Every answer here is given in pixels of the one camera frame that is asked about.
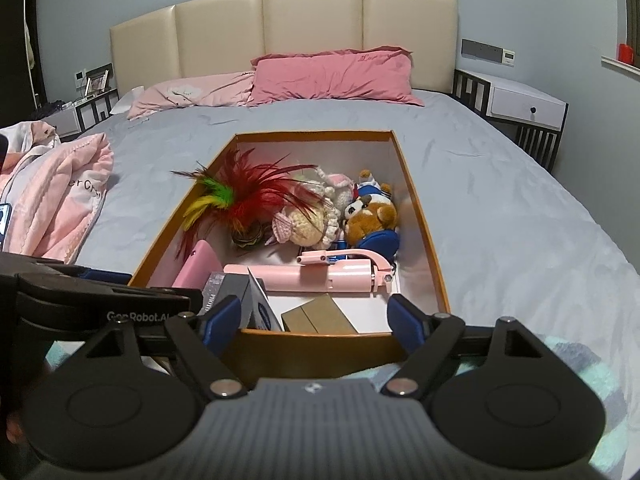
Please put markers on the brown plush dog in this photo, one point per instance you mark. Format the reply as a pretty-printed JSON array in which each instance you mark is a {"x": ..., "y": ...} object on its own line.
[{"x": 372, "y": 217}]

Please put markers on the pink card holder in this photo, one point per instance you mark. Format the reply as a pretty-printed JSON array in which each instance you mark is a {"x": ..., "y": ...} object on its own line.
[{"x": 197, "y": 265}]

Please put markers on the beige padded headboard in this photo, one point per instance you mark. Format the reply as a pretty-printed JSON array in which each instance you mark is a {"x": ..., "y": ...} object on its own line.
[{"x": 310, "y": 15}]

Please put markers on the red feather toy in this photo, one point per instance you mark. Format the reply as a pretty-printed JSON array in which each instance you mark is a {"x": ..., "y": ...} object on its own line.
[{"x": 250, "y": 195}]

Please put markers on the small brown cardboard box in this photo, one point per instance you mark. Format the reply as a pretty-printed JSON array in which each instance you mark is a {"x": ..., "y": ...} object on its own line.
[{"x": 320, "y": 315}]

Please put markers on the white pillow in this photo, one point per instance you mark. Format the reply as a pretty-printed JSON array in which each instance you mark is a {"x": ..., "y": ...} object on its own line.
[{"x": 125, "y": 102}]

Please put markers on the dark pink pillow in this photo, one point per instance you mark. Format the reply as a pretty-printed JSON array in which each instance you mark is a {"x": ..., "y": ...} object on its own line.
[{"x": 330, "y": 77}]

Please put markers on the teal striped fuzzy blanket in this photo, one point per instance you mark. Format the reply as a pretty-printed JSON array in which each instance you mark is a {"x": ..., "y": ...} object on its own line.
[{"x": 595, "y": 375}]

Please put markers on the cream crochet doll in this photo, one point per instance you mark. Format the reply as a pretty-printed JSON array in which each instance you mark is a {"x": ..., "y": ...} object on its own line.
[{"x": 302, "y": 220}]

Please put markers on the dark wardrobe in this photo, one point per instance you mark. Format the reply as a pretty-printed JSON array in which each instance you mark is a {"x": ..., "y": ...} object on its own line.
[{"x": 15, "y": 85}]

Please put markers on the clear plastic box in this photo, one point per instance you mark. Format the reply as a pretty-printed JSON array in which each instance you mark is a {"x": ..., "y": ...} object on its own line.
[{"x": 212, "y": 285}]

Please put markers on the black charger block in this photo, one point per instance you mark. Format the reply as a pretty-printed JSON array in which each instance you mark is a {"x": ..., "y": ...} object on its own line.
[{"x": 235, "y": 292}]

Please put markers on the grey bed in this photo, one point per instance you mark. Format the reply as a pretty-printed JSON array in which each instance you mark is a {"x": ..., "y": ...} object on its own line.
[{"x": 500, "y": 210}]

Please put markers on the white black nightstand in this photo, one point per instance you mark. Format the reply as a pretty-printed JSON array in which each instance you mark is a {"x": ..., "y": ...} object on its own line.
[
  {"x": 525, "y": 107},
  {"x": 92, "y": 110}
]

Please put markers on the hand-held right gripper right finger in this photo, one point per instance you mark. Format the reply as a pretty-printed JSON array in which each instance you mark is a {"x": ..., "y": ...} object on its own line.
[{"x": 405, "y": 320}]

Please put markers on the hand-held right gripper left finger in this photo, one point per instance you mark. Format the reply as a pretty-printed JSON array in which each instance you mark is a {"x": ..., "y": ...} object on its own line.
[{"x": 222, "y": 317}]

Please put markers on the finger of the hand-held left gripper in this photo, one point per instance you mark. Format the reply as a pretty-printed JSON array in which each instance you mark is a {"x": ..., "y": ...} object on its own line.
[
  {"x": 100, "y": 297},
  {"x": 107, "y": 276}
]

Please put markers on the dark window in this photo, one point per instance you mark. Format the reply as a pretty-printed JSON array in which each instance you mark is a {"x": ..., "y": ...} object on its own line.
[{"x": 632, "y": 10}]

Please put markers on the smartphone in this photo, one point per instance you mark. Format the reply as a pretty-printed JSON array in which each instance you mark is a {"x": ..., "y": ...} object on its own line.
[{"x": 4, "y": 222}]

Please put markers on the light pink pillow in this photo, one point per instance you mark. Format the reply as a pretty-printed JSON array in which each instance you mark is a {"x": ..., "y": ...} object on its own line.
[{"x": 190, "y": 91}]

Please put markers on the white thermostat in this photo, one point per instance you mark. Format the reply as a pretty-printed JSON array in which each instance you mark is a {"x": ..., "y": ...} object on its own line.
[{"x": 508, "y": 55}]

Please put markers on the orange cardboard box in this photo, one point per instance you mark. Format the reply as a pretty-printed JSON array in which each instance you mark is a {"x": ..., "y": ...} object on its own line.
[{"x": 415, "y": 240}]

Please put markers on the white pink crochet bunny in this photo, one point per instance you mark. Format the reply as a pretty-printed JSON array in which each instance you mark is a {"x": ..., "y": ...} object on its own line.
[{"x": 342, "y": 185}]

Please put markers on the pink jacket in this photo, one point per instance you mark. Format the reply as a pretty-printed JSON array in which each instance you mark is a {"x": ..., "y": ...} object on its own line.
[{"x": 55, "y": 190}]

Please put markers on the pink selfie stick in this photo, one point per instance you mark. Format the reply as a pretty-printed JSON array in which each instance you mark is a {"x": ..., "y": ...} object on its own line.
[{"x": 320, "y": 277}]

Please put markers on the red cup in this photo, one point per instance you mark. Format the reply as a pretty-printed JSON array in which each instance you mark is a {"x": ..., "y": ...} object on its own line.
[{"x": 626, "y": 54}]

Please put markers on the white windowsill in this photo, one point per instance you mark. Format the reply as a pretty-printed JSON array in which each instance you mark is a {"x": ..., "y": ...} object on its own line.
[{"x": 625, "y": 66}]

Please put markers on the white blue paper packet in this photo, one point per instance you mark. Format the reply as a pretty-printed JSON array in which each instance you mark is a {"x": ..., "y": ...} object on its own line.
[{"x": 260, "y": 305}]

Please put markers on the photo frame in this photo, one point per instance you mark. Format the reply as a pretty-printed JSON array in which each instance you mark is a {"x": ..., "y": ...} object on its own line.
[{"x": 96, "y": 84}]

